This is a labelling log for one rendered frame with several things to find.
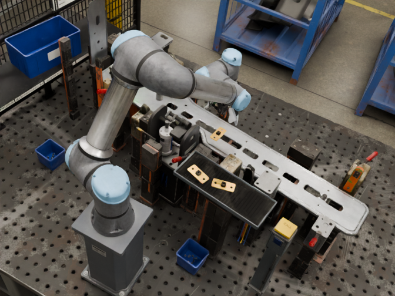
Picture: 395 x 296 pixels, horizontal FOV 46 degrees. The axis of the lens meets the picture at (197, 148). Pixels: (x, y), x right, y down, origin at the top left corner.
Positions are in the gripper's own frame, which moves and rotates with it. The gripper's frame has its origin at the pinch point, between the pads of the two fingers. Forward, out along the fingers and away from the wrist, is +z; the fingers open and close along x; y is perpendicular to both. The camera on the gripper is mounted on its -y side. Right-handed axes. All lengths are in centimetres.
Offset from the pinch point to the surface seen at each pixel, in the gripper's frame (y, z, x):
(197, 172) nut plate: 34.8, -5.6, 11.8
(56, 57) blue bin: 18, 4, -82
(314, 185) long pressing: -2.8, 11.3, 47.1
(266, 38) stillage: -190, 97, -65
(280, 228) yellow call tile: 35, -5, 48
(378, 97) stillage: -187, 97, 40
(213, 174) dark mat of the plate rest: 31.3, -5.0, 16.3
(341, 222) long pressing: 6, 11, 64
